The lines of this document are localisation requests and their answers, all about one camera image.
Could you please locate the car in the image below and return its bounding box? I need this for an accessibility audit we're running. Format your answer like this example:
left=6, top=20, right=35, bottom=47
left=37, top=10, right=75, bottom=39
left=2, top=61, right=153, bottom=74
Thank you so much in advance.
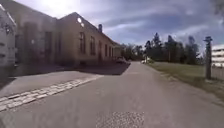
left=115, top=56, right=128, bottom=65

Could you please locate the vehicle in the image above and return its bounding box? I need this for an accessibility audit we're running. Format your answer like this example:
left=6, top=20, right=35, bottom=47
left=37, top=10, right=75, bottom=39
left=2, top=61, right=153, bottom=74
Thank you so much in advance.
left=140, top=57, right=150, bottom=65

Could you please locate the grey asphalt ground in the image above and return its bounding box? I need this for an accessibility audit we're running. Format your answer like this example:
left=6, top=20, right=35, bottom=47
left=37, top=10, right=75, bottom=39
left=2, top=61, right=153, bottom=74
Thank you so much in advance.
left=0, top=60, right=224, bottom=128

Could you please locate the long yellow brick building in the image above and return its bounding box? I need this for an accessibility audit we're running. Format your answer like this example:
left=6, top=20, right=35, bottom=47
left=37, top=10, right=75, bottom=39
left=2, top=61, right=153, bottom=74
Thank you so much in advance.
left=0, top=0, right=124, bottom=68

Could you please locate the row of dark trees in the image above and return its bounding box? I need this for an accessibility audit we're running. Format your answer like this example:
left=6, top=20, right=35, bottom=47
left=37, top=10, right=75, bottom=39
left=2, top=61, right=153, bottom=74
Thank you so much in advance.
left=120, top=32, right=203, bottom=66

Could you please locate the grass verge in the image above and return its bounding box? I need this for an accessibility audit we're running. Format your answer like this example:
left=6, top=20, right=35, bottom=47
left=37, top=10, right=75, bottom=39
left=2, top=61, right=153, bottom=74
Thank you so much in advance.
left=145, top=61, right=224, bottom=103

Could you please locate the cobblestone strip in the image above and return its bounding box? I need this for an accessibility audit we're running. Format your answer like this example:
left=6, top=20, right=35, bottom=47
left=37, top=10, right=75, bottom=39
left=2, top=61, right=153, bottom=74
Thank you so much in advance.
left=0, top=74, right=105, bottom=113

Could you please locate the wooden signpost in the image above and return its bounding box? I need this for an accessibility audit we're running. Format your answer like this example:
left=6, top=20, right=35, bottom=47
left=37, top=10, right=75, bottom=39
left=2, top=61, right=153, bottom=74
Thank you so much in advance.
left=203, top=35, right=214, bottom=81

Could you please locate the pale fence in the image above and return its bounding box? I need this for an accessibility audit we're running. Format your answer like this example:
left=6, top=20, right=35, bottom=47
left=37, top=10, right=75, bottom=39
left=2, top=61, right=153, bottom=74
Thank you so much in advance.
left=211, top=65, right=224, bottom=82

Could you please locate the white storeyed building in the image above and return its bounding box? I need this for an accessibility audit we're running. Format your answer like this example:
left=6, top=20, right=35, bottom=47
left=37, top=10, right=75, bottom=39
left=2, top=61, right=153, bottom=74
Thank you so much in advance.
left=211, top=44, right=224, bottom=68

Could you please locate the pale building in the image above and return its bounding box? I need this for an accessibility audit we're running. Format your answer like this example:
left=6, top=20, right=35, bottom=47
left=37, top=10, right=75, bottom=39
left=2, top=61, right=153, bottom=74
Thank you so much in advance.
left=0, top=3, right=18, bottom=69

